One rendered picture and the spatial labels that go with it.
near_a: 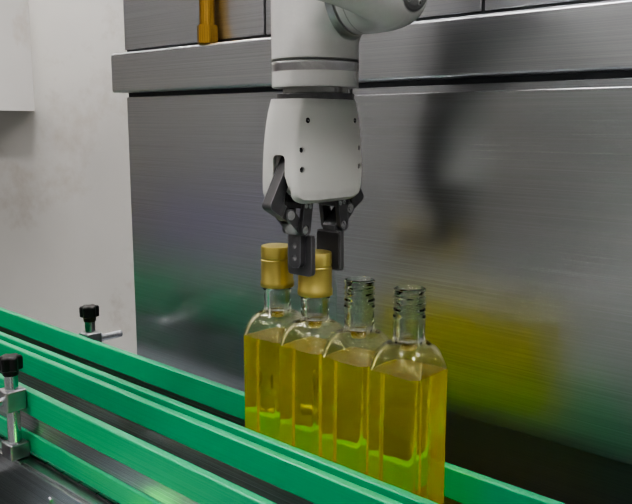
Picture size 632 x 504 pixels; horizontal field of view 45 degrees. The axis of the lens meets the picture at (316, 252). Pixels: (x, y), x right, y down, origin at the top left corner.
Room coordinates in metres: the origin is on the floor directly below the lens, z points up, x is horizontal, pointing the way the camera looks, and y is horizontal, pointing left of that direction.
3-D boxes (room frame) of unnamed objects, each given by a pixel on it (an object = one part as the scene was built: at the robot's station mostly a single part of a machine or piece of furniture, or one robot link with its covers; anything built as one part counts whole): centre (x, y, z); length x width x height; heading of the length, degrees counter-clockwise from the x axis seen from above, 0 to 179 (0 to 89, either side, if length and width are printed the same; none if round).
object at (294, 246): (0.74, 0.02, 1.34); 0.03 x 0.03 x 0.07; 47
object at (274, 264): (0.80, 0.04, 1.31); 0.04 x 0.04 x 0.04
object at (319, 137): (0.76, 0.00, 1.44); 0.10 x 0.07 x 0.11; 137
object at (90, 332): (1.18, 0.34, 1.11); 0.07 x 0.04 x 0.13; 137
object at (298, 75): (0.76, 0.00, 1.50); 0.09 x 0.08 x 0.03; 137
